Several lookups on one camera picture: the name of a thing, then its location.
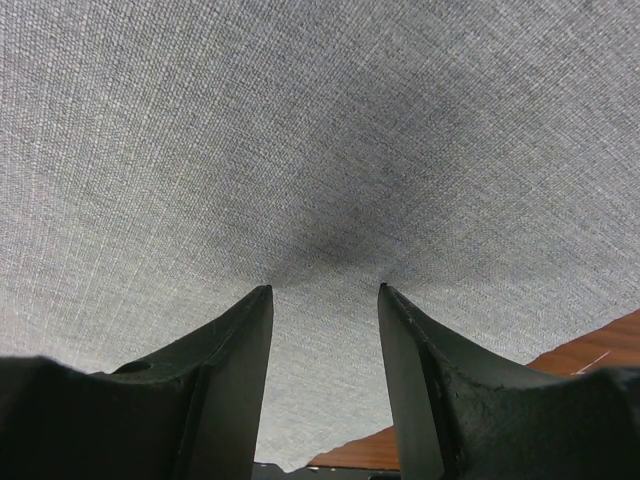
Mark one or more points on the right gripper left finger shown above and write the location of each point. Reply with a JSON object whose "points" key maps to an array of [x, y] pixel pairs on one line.
{"points": [[190, 410]]}

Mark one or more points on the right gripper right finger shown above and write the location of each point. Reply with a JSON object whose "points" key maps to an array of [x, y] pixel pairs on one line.
{"points": [[461, 411]]}

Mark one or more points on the grey cloth napkin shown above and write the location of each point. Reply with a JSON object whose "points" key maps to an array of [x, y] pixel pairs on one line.
{"points": [[160, 159]]}

